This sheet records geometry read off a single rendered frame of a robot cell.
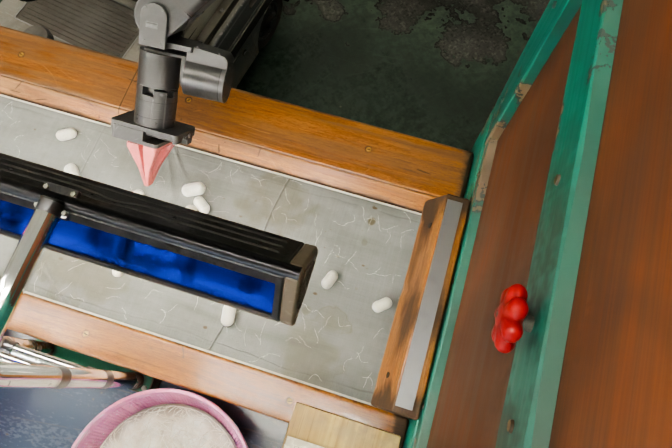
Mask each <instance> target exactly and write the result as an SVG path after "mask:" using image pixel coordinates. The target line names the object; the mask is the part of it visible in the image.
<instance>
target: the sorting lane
mask: <svg viewBox="0 0 672 448"><path fill-rule="evenodd" d="M66 128H74V129H75V130H76V131H77V136H76V137H75V138H73V139H70V140H65V141H60V140H58V139H57V138H56V133H57V131H59V130H62V129H66ZM0 153H3V154H6V155H10V156H13V157H17V158H20V159H23V160H27V161H30V162H33V163H37V164H40V165H44V166H47V167H50V168H54V169H57V170H60V171H64V167H65V166H66V165H67V164H70V163H72V164H75V165H76V166H77V167H78V170H79V173H80V176H81V177H84V178H87V179H91V180H94V181H98V182H101V183H104V184H108V185H111V186H114V187H118V188H121V189H125V190H128V191H131V192H133V191H134V190H136V189H140V190H142V191H143V192H144V195H145V196H148V197H152V198H155V199H158V200H162V201H165V202H168V203H172V204H175V205H179V206H182V207H186V206H188V205H193V206H195V205H194V203H193V201H194V198H195V197H197V196H201V197H203V198H204V199H205V201H206V202H207V203H208V204H209V206H210V211H209V212H208V213H207V214H209V215H212V216H216V217H219V218H222V219H226V220H229V221H233V222H236V223H239V224H243V225H246V226H249V227H253V228H256V229H260V230H263V231H266V232H270V233H273V234H276V235H280V236H283V237H287V238H290V239H293V240H297V241H300V242H303V243H304V244H306V243H307V244H310V245H313V246H316V247H317V248H318V255H317V259H316V262H315V265H314V268H313V271H312V274H311V277H310V281H309V284H308V287H307V290H306V293H305V296H304V299H303V302H302V305H301V308H300V311H299V314H298V317H297V320H296V323H295V324H294V325H293V326H290V325H286V324H283V323H281V322H280V321H279V322H277V321H273V320H270V319H267V318H264V317H261V316H258V315H254V314H251V313H248V312H245V311H242V310H238V309H236V313H235V319H234V323H233V324H232V325H231V326H228V327H226V326H224V325H223V324H222V323H221V316H222V310H223V307H224V305H223V304H219V303H216V302H213V301H210V300H207V299H203V298H200V297H197V296H194V295H191V294H188V293H184V292H181V291H178V290H175V289H172V288H168V287H165V286H162V285H159V284H156V283H153V282H143V281H142V280H141V279H140V278H137V277H133V276H130V275H127V274H123V275H122V276H120V277H115V276H113V274H112V270H111V269H108V268H105V267H102V266H98V265H95V264H92V263H89V262H86V261H83V260H79V259H76V258H73V257H70V256H67V255H63V254H60V253H57V252H54V251H51V250H48V249H46V250H45V252H44V254H43V256H42V258H41V260H40V262H39V264H38V266H37V268H36V270H35V273H34V275H33V277H32V279H31V281H30V283H29V285H28V287H27V289H26V291H25V293H27V294H30V295H33V296H36V297H39V298H42V299H45V300H48V301H51V302H54V303H57V304H60V305H64V306H67V307H70V308H73V309H76V310H79V311H82V312H85V313H88V314H91V315H94V316H97V317H100V318H103V319H107V320H110V321H113V322H116V323H119V324H122V325H125V326H128V327H131V328H134V329H137V330H140V331H143V332H147V333H150V334H153V335H156V336H159V337H162V338H165V339H168V340H171V341H174V342H177V343H180V344H183V345H186V346H190V347H193V348H196V349H199V350H202V351H205V352H208V353H211V354H214V355H217V356H220V357H223V358H226V359H229V360H233V361H236V362H239V363H242V364H245V365H248V366H251V367H254V368H257V369H260V370H263V371H266V372H269V373H272V374H276V375H279V376H282V377H285V378H288V379H291V380H294V381H297V382H300V383H303V384H306V385H309V386H312V387H315V388H319V389H322V390H325V391H328V392H331V393H334V394H337V395H340V396H343V397H346V398H349V399H352V400H355V401H359V402H362V403H365V404H368V405H371V400H372V396H373V393H374V390H375V386H376V382H377V378H378V374H379V370H380V367H381V363H382V359H383V356H384V352H385V348H386V345H387V341H388V337H389V334H390V330H391V327H392V323H393V319H394V316H395V312H396V309H397V305H398V302H399V298H400V296H401V293H402V290H403V285H404V281H405V277H406V273H407V270H408V266H409V262H410V258H411V255H412V251H413V247H414V243H415V239H416V235H417V231H418V228H419V225H420V220H421V215H422V213H418V212H415V211H411V210H408V209H404V208H401V207H397V206H393V205H390V204H386V203H383V202H379V201H376V200H372V199H369V198H365V197H362V196H358V195H355V194H351V193H348V192H344V191H341V190H337V189H333V188H330V187H326V186H323V185H319V184H316V183H312V182H309V181H305V180H302V179H298V178H295V177H291V176H288V175H284V174H281V173H277V172H273V171H270V170H266V169H263V168H259V167H256V166H252V165H249V164H245V163H242V162H238V161H235V160H231V159H228V158H224V157H221V156H217V155H213V154H210V153H206V152H203V151H199V150H196V149H192V148H189V147H185V146H182V145H178V144H177V145H175V146H174V147H173V149H172V150H171V151H170V153H169V154H168V156H167V157H166V159H165V160H164V162H163V163H162V165H161V167H160V169H159V171H158V173H157V175H156V178H155V180H154V182H153V184H152V185H150V186H145V185H144V183H143V180H142V177H141V174H140V171H139V168H138V166H137V164H136V162H135V160H134V159H133V157H132V155H131V153H130V151H129V149H128V147H127V140H123V139H120V138H116V137H113V136H112V127H111V125H108V124H104V123H101V122H97V121H94V120H90V119H86V118H83V117H79V116H76V115H72V114H69V113H65V112H62V111H58V110H55V109H51V108H48V107H44V106H41V105H37V104H34V103H30V102H26V101H23V100H19V99H16V98H12V97H9V96H5V95H2V94H0ZM195 182H202V183H203V184H204V185H205V187H206V190H205V192H204V193H203V194H202V195H197V196H191V197H186V196H184V195H183V194H182V187H183V186H184V185H185V184H189V183H195ZM195 207H196V206H195ZM331 270H334V271H336V272H337V274H338V279H337V280H336V281H335V283H334V284H333V285H332V287H331V288H329V289H325V288H323V287H322V285H321V282H322V280H323V278H324V277H325V276H326V274H327V273H328V272H329V271H331ZM385 297H388V298H390V299H391V300H392V306H391V307H390V308H389V309H386V310H384V311H382V312H379V313H377V312H375V311H374V310H373V309H372V305H373V303H374V302H375V301H378V300H380V299H382V298H385ZM371 406H372V405H371Z"/></svg>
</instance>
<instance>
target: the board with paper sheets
mask: <svg viewBox="0 0 672 448"><path fill-rule="evenodd" d="M287 436H290V437H293V438H296V439H299V440H302V441H305V442H309V443H312V444H315V445H318V446H321V447H324V448H399V444H400V440H401V436H399V435H396V434H393V433H390V432H387V431H384V430H381V429H378V428H375V427H372V426H369V425H366V424H363V423H360V422H357V421H354V420H351V419H348V418H345V417H342V416H339V415H336V414H333V413H330V412H327V411H324V410H321V409H318V408H315V407H312V406H309V405H305V404H302V403H299V402H296V403H295V406H294V409H293V413H292V416H291V419H290V422H289V425H288V429H287V432H286V435H285V438H284V442H283V445H282V448H283V447H284V444H285V443H286V439H287Z"/></svg>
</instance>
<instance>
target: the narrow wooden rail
mask: <svg viewBox="0 0 672 448"><path fill-rule="evenodd" d="M7 329H10V330H13V331H16V332H19V333H23V334H26V335H29V336H32V337H34V338H37V339H40V340H43V341H46V342H49V343H51V344H54V345H57V346H60V347H63V348H66V349H69V350H72V351H75V352H78V353H81V354H84V355H87V356H90V357H93V358H96V359H99V360H102V361H105V362H108V363H111V364H114V365H117V366H120V367H123V368H126V369H129V370H132V371H135V372H138V373H141V374H144V375H147V376H150V377H153V378H156V379H159V380H162V381H165V382H168V383H171V384H174V385H177V386H180V387H183V388H186V389H189V390H192V391H195V392H198V393H201V394H204V395H207V396H210V397H213V398H216V399H219V400H222V401H225V402H228V403H231V404H234V405H237V406H240V407H243V408H246V409H249V410H252V411H255V412H258V413H261V414H264V415H267V416H270V417H273V418H276V419H279V420H282V421H285V422H288V423H289V422H290V419H291V416H292V413H293V409H294V406H295V403H296V402H299V403H302V404H305V405H309V406H312V407H315V408H318V409H321V410H324V411H327V412H330V413H333V414H336V415H339V416H342V417H345V418H348V419H351V420H354V421H357V422H360V423H363V424H366V425H369V426H372V427H375V428H378V429H381V430H384V431H387V432H390V433H393V434H396V435H399V436H401V440H400V444H399V448H403V443H404V439H405V435H406V431H407V427H408V423H409V420H408V418H406V417H404V416H401V415H398V414H395V413H392V412H389V411H386V410H383V409H380V408H377V407H374V406H371V405H368V404H365V403H362V402H359V401H355V400H352V399H349V398H346V397H343V396H340V395H337V394H334V393H331V392H328V391H325V390H322V389H319V388H315V387H312V386H309V385H306V384H303V383H300V382H297V381H294V380H291V379H288V378H285V377H282V376H279V375H276V374H272V373H269V372H266V371H263V370H260V369H257V368H254V367H251V366H248V365H245V364H242V363H239V362H236V361H233V360H229V359H226V358H223V357H220V356H217V355H214V354H211V353H208V352H205V351H202V350H199V349H196V348H193V347H190V346H186V345H183V344H180V343H177V342H174V341H171V340H168V339H165V338H162V337H159V336H156V335H153V334H150V333H147V332H143V331H140V330H137V329H134V328H131V327H128V326H125V325H122V324H119V323H116V322H113V321H110V320H107V319H103V318H100V317H97V316H94V315H91V314H88V313H85V312H82V311H79V310H76V309H73V308H70V307H67V306H64V305H60V304H57V303H54V302H51V301H48V300H45V299H42V298H39V297H36V296H33V295H30V294H27V293H24V295H23V297H22V299H21V301H20V303H19V305H18V307H17V310H16V312H15V314H14V316H13V318H12V320H11V322H10V324H9V326H8V328H7Z"/></svg>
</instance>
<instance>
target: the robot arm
mask: <svg viewBox="0 0 672 448"><path fill-rule="evenodd" d="M215 1H216V0H138V1H137V2H136V4H135V7H134V19H135V22H136V24H137V26H138V28H139V42H138V44H142V45H146V46H141V47H140V51H139V63H138V75H137V87H136V99H135V110H132V111H129V112H126V113H123V114H120V115H117V116H114V117H112V118H111V127H112V136H113V137H116V138H120V139H123V140H127V147H128V149H129V151H130V153H131V155H132V157H133V159H134V160H135V162H136V164H137V166H138V168H139V171H140V174H141V177H142V180H143V183H144V185H145V186H150V185H152V184H153V182H154V180H155V178H156V175H157V173H158V171H159V169H160V167H161V165H162V163H163V162H164V160H165V159H166V157H167V156H168V154H169V153H170V151H171V150H172V149H173V147H174V146H175V145H177V144H179V143H182V144H186V145H188V144H190V143H192V136H194V134H195V126H192V125H188V124H185V123H181V122H178V121H175V119H176V110H177V101H178V89H179V83H180V86H181V87H182V92H183V94H186V95H191V96H195V97H199V98H204V99H208V100H212V101H217V102H221V103H225V102H226V101H227V99H228V97H229V94H230V90H231V86H232V81H233V62H234V57H233V55H232V53H230V52H229V51H226V50H222V49H219V48H216V47H213V46H210V45H206V44H204V43H202V42H201V41H196V40H192V39H188V38H184V32H185V29H186V28H187V27H188V26H189V25H190V24H191V23H193V22H194V21H195V20H196V19H197V18H198V17H200V16H201V15H202V14H203V13H204V10H206V9H207V8H208V7H209V6H210V5H211V4H212V3H213V2H215Z"/></svg>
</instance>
